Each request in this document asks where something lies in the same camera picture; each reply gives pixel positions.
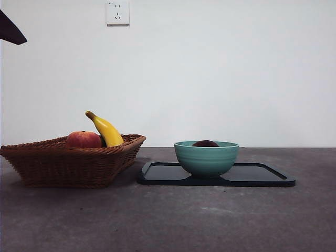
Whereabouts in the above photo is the dark red plum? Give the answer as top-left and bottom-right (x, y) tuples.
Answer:
(191, 140), (219, 148)

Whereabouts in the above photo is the teal ribbed bowl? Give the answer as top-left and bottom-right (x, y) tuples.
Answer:
(174, 141), (240, 179)

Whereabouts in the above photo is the red orange peach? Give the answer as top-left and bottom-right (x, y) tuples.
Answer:
(65, 131), (102, 149)

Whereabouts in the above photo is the yellow banana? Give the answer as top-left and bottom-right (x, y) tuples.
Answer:
(85, 110), (124, 148)

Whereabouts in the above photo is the brown wicker basket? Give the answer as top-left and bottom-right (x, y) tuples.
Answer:
(0, 134), (146, 188)

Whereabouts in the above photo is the dark green rectangular tray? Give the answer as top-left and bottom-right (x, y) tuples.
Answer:
(136, 161), (297, 187)

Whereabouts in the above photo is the white wall socket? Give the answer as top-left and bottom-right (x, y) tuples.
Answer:
(106, 1), (130, 26)

